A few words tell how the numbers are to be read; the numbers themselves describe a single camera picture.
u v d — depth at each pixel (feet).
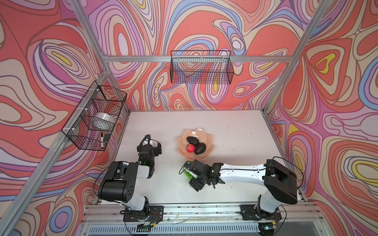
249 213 2.41
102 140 2.36
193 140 3.14
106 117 2.41
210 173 1.99
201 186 2.36
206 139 3.23
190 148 3.03
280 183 1.45
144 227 2.33
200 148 2.99
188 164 2.41
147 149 2.38
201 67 3.16
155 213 2.41
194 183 2.36
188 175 2.68
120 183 1.51
